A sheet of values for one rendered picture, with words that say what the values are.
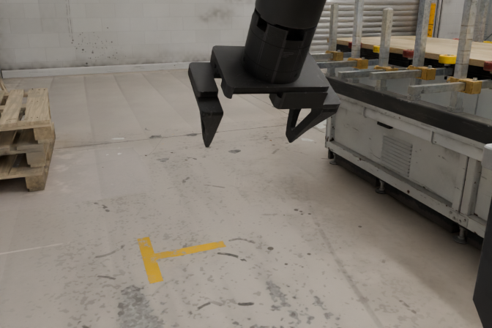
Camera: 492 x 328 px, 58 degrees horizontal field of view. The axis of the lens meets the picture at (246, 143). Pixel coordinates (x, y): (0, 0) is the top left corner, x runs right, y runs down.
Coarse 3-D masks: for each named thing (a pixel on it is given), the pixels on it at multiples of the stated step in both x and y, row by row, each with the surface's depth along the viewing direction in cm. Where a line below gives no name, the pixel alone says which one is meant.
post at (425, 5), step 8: (424, 0) 192; (424, 8) 193; (424, 16) 194; (424, 24) 195; (416, 32) 199; (424, 32) 196; (416, 40) 199; (424, 40) 198; (416, 48) 200; (424, 48) 199; (416, 56) 200; (424, 56) 200; (416, 64) 201; (416, 80) 202
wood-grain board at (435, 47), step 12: (396, 36) 325; (408, 36) 325; (372, 48) 260; (396, 48) 241; (408, 48) 237; (432, 48) 237; (444, 48) 237; (456, 48) 237; (480, 48) 237; (480, 60) 191
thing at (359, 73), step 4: (400, 68) 225; (404, 68) 225; (340, 72) 212; (344, 72) 212; (348, 72) 213; (352, 72) 214; (356, 72) 215; (360, 72) 216; (364, 72) 216; (368, 72) 217; (340, 76) 213; (344, 76) 213; (348, 76) 214; (352, 76) 215; (356, 76) 215; (360, 76) 216; (364, 76) 217; (368, 76) 218
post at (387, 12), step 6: (384, 12) 217; (390, 12) 216; (384, 18) 218; (390, 18) 217; (384, 24) 218; (390, 24) 218; (384, 30) 219; (390, 30) 219; (384, 36) 219; (390, 36) 220; (384, 42) 220; (384, 48) 221; (384, 54) 222; (384, 60) 223; (384, 66) 224; (378, 84) 228; (384, 84) 227
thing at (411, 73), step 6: (372, 72) 190; (378, 72) 190; (384, 72) 190; (390, 72) 192; (396, 72) 193; (402, 72) 194; (408, 72) 195; (414, 72) 196; (420, 72) 197; (438, 72) 201; (444, 72) 202; (450, 72) 203; (372, 78) 190; (378, 78) 190; (384, 78) 191; (390, 78) 192
